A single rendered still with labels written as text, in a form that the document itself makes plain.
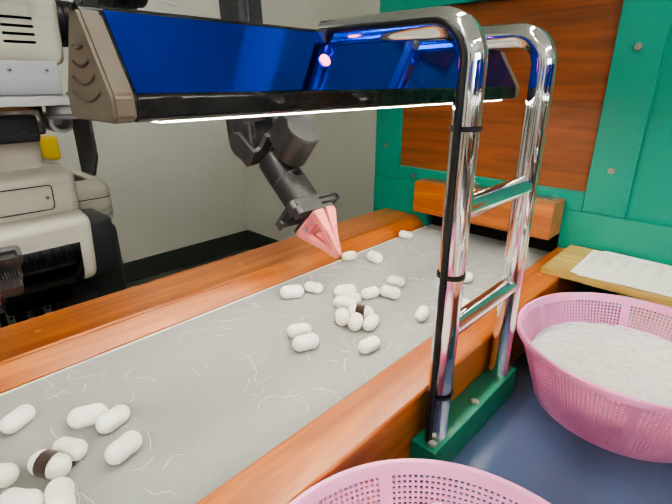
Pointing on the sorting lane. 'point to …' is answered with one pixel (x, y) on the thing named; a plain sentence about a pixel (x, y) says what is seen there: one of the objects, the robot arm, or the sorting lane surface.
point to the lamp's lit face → (289, 113)
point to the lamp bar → (244, 69)
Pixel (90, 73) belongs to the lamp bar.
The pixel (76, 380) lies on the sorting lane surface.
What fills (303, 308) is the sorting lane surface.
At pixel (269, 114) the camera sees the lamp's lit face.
